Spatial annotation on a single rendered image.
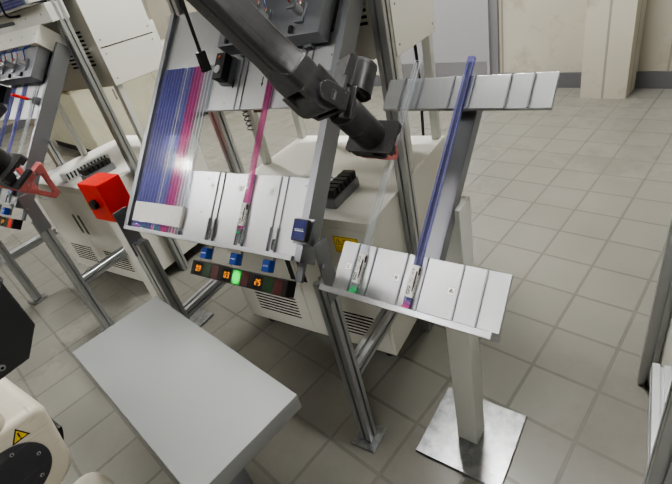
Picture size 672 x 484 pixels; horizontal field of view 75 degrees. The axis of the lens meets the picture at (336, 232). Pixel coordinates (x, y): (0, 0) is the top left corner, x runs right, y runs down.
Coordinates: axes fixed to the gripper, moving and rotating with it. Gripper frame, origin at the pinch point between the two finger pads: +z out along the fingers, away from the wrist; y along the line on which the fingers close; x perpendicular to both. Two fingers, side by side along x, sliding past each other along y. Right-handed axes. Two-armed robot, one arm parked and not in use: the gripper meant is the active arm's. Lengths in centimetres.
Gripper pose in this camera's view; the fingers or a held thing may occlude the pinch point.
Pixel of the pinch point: (391, 154)
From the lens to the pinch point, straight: 92.9
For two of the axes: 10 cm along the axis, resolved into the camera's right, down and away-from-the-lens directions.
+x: -2.8, 9.5, -1.2
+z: 5.2, 2.5, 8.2
